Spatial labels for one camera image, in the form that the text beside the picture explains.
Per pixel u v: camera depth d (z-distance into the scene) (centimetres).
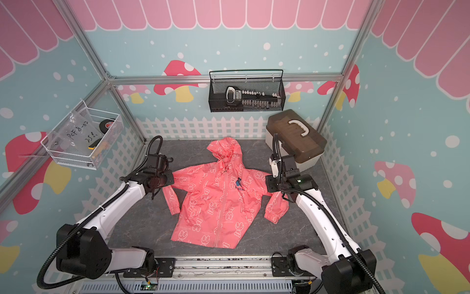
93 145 65
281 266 74
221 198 94
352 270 37
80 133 70
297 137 96
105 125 80
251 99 88
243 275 74
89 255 41
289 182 53
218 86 91
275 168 71
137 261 63
